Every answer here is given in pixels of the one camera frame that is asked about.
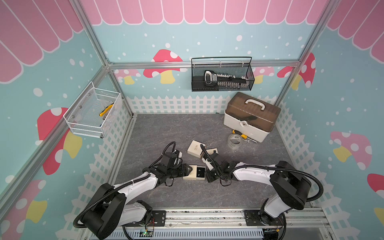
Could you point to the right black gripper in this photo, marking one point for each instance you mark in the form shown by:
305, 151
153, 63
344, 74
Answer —
209, 179

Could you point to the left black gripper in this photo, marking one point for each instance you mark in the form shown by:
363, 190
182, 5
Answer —
183, 170

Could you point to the cream tan-drawer jewelry box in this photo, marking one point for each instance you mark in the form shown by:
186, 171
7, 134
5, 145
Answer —
209, 152

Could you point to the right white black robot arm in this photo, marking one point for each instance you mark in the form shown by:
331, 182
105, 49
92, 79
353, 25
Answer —
293, 188

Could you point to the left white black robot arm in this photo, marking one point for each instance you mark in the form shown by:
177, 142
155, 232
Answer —
110, 206

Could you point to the clear tape roll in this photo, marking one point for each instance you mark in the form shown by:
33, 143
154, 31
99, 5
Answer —
235, 141

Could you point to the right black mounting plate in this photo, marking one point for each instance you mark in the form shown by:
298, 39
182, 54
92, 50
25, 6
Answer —
255, 218

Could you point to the black mounting plate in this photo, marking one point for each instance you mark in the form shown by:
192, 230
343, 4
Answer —
154, 218
255, 218

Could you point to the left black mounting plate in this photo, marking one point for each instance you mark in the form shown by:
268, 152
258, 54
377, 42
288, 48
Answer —
154, 218

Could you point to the brown lid white toolbox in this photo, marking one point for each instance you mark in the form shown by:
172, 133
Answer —
250, 116

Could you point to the small green circuit board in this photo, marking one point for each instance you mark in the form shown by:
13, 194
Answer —
146, 234

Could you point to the black socket bit set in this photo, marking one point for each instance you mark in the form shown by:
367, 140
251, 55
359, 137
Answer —
212, 79

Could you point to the yellow black utility knife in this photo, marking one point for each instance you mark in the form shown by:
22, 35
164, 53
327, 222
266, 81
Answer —
106, 110

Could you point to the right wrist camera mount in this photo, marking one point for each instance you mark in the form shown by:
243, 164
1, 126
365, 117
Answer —
213, 160

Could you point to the black wire wall basket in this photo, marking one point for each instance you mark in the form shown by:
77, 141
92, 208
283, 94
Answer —
237, 66

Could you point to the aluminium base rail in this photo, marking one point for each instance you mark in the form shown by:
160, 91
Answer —
230, 224

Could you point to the white wire wall basket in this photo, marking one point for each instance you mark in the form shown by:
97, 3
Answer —
82, 117

